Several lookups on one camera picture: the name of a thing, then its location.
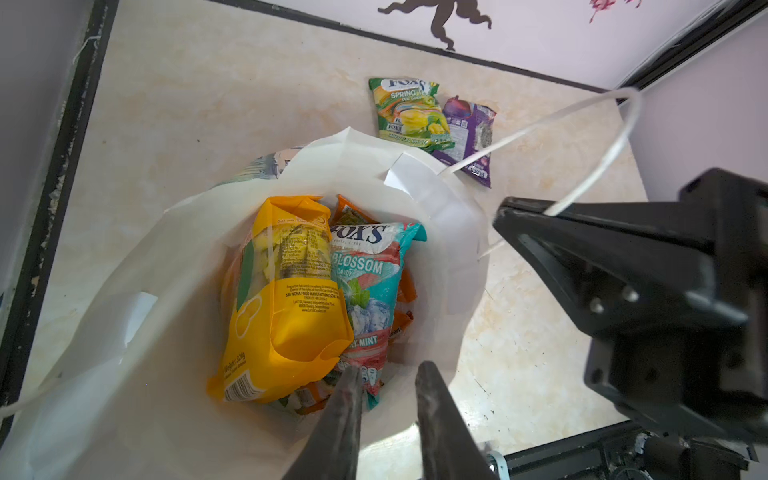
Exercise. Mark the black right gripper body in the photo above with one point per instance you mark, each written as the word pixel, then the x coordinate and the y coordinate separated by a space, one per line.
pixel 711 382

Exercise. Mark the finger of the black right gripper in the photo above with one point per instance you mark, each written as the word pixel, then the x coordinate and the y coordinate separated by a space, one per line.
pixel 627 268

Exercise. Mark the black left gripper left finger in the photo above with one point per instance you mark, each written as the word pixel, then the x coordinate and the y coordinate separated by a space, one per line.
pixel 332 449

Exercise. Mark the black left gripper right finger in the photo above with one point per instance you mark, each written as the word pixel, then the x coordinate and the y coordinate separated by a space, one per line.
pixel 447 447

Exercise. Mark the yellow snack pack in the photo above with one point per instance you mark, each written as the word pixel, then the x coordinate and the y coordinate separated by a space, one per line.
pixel 287 317

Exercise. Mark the teal Fox's candy bag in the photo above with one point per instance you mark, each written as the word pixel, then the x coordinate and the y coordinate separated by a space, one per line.
pixel 367 263

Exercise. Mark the purple candy bag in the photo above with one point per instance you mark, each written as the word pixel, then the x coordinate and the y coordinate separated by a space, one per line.
pixel 471 129

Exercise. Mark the floral paper bag white inside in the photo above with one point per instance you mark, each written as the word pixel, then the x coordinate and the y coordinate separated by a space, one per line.
pixel 127 399

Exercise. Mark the orange corn chips bag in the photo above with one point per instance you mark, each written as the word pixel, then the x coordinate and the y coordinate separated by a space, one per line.
pixel 347 213

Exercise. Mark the green yellow candy bag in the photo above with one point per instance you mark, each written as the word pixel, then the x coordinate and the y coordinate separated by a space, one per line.
pixel 408 113

